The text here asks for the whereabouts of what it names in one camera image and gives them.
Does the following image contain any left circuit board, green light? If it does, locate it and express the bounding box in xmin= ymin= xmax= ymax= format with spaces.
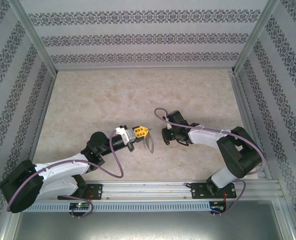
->
xmin=69 ymin=202 xmax=91 ymax=210

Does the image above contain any right circuit board, blue light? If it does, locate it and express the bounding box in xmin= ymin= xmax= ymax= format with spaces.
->
xmin=210 ymin=201 xmax=227 ymax=213

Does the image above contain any grey sheet metal tray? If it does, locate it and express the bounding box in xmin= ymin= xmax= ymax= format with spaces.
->
xmin=11 ymin=199 xmax=295 ymax=240

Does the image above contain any left wrist camera, white mount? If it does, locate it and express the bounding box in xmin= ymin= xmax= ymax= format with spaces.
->
xmin=114 ymin=125 xmax=136 ymax=145

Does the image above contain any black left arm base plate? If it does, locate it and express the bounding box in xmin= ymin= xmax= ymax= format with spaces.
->
xmin=57 ymin=183 xmax=104 ymax=201

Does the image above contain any aluminium mounting rail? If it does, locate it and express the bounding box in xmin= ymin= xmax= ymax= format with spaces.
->
xmin=11 ymin=181 xmax=285 ymax=201

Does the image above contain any aluminium left wall strip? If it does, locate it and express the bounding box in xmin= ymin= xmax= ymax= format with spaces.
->
xmin=21 ymin=72 xmax=57 ymax=183

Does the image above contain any aluminium wall strip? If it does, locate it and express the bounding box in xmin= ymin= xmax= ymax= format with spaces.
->
xmin=55 ymin=66 xmax=236 ymax=72
xmin=21 ymin=72 xmax=57 ymax=183

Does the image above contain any aluminium back wall strip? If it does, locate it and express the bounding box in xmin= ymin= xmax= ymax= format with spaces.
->
xmin=55 ymin=66 xmax=236 ymax=72

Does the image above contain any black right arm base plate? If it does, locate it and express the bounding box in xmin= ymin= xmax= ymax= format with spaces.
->
xmin=190 ymin=181 xmax=237 ymax=200

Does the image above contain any aluminium right side rail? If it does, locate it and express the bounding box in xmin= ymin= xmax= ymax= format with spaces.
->
xmin=229 ymin=71 xmax=273 ymax=181

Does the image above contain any grey slotted cable duct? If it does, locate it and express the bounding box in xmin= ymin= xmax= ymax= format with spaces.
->
xmin=21 ymin=201 xmax=211 ymax=212

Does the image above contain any aluminium right frame post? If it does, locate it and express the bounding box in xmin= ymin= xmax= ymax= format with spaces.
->
xmin=231 ymin=0 xmax=281 ymax=75

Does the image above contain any aluminium frame post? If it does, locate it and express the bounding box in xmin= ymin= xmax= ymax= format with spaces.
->
xmin=9 ymin=0 xmax=58 ymax=78
xmin=231 ymin=0 xmax=281 ymax=75

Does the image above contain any aluminium left frame post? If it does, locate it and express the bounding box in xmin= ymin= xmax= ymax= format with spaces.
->
xmin=9 ymin=0 xmax=58 ymax=78

